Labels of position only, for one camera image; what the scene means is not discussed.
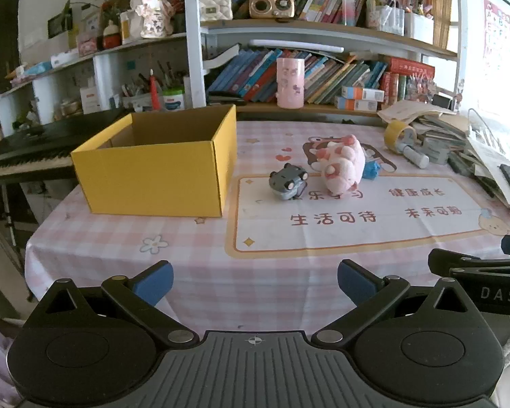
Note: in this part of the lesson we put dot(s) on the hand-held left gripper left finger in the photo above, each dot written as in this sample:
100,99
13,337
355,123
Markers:
155,282

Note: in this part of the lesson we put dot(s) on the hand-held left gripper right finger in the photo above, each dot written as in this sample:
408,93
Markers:
357,280

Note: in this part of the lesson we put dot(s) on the yellow cardboard box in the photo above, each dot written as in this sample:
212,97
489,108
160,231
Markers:
153,178

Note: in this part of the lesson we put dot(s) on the small white bottle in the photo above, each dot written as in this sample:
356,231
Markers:
416,157

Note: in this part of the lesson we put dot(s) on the small blue toy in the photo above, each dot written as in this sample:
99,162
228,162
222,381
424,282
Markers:
370,170

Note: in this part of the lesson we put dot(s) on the pink plush toy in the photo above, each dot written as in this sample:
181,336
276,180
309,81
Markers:
344,161

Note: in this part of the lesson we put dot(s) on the grey toy car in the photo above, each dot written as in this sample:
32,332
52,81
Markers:
287,180

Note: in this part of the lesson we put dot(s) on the yellow tape roll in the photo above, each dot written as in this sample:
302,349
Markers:
390,136

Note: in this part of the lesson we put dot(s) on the desktop with pink checked tablecloth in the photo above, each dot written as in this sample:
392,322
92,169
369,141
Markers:
110,242

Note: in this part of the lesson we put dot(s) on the small grey box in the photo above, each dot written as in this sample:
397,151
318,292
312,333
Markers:
435,151

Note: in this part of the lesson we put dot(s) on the pile of papers and books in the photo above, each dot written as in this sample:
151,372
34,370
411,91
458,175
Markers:
408,110

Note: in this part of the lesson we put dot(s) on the small black clock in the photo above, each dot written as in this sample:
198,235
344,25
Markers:
443,102

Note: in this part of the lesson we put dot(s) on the black piano stand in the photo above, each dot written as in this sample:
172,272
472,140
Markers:
9,221

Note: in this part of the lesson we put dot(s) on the orange white small box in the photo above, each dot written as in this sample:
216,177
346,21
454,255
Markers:
363,92
357,104

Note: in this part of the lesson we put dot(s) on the pen holder with pens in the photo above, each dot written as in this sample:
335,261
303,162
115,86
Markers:
138,101

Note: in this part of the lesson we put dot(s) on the black electric piano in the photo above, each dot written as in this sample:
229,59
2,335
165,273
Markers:
46,136

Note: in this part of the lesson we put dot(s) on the white jar with green lid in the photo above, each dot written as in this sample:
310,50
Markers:
173,100

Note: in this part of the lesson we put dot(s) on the red tube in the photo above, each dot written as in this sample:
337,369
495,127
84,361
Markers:
154,91

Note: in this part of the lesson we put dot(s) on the white box with orange label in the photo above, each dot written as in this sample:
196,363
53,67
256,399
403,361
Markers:
89,100

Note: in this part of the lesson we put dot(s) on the pink printed tumbler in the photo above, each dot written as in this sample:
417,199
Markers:
290,85

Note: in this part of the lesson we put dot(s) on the white curved side shelf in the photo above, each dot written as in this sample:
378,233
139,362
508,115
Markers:
106,72

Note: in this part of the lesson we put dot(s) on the row of leaning books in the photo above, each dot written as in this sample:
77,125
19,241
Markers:
246,72

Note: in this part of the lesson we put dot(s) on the white desk organiser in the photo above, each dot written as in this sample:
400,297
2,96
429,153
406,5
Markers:
418,27

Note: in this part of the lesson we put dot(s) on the white bookshelf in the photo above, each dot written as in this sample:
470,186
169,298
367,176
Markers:
193,51

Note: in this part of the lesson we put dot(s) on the white tissue box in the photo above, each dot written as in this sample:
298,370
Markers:
64,58

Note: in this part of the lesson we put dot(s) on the blue tissue pack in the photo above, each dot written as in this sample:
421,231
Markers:
32,70

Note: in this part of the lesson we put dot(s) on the pastel pink bottle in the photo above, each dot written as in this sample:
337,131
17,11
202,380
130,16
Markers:
349,6

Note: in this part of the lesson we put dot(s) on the white quilted pearl handbag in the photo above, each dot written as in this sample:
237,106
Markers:
215,7

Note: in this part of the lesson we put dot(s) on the rose gold retro speaker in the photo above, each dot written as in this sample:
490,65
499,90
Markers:
273,6

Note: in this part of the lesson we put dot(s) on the pink wall poster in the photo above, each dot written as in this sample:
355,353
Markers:
505,42

